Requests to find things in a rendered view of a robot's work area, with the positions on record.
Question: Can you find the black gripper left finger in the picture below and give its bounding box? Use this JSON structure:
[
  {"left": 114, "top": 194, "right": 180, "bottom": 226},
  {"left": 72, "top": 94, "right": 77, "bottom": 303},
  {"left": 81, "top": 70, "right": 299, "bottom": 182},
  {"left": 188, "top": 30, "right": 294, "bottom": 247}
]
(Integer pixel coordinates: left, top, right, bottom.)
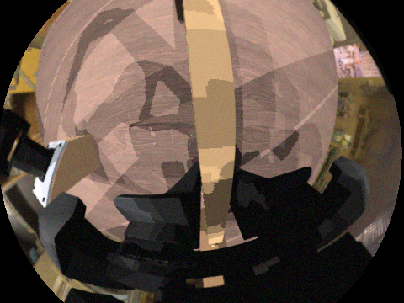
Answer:
[{"left": 114, "top": 162, "right": 201, "bottom": 249}]

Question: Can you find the long wooden rail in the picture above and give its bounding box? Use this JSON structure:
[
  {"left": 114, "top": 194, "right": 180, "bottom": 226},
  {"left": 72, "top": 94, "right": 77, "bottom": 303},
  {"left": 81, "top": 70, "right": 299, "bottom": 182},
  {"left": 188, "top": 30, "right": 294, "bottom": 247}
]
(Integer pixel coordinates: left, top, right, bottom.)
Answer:
[{"left": 183, "top": 0, "right": 236, "bottom": 245}]

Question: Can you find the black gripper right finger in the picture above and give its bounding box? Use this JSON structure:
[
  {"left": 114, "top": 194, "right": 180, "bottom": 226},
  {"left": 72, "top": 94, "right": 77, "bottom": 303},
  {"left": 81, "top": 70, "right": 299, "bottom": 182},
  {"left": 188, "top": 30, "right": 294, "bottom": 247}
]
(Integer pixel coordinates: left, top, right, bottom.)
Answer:
[{"left": 230, "top": 166, "right": 312, "bottom": 240}]

